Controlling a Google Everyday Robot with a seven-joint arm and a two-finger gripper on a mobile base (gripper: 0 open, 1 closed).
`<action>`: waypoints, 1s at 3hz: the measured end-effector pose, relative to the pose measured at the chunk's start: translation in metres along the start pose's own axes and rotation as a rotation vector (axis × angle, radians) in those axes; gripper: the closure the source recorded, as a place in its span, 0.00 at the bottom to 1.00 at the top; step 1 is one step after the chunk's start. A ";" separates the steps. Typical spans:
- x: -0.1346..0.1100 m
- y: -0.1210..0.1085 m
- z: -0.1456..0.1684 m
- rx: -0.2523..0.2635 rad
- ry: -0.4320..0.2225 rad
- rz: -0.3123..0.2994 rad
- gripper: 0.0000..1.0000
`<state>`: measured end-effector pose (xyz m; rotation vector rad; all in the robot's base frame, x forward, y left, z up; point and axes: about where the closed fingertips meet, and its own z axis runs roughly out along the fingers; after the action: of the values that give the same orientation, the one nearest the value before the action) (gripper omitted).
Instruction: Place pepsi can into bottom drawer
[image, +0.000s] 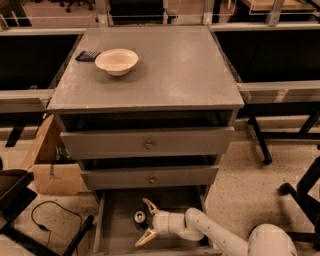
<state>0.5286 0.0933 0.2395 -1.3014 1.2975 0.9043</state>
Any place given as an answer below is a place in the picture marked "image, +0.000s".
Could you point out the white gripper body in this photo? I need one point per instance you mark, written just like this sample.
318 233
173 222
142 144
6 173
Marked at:
161 221

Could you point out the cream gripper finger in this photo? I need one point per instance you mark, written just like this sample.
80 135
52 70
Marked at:
149 235
151 206

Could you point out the blue pepsi can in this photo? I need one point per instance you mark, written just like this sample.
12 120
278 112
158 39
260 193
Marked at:
140 220

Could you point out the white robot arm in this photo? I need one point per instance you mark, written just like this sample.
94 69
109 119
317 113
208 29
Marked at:
194 224

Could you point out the bottom grey open drawer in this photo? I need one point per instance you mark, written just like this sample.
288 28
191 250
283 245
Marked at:
116 233

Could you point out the middle grey drawer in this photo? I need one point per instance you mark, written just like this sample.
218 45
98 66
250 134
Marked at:
149 177

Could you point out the top grey drawer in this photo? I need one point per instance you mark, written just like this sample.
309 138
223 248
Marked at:
147 142

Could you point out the grey drawer cabinet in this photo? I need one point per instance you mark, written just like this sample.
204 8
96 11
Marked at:
180 81

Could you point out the cardboard box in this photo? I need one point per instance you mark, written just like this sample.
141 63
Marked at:
53 175

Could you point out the black table leg right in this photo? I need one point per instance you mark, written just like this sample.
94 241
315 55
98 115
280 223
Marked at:
267 158

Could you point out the black chair left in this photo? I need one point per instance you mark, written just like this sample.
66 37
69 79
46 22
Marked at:
15 197

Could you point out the black chair base right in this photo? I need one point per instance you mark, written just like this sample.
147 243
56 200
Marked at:
309 205

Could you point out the white bowl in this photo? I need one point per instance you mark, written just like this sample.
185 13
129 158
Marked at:
117 62

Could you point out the dark calculator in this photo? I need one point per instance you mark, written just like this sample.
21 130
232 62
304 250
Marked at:
87 56

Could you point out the distant office chair base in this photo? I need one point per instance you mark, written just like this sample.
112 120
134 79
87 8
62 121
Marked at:
67 4

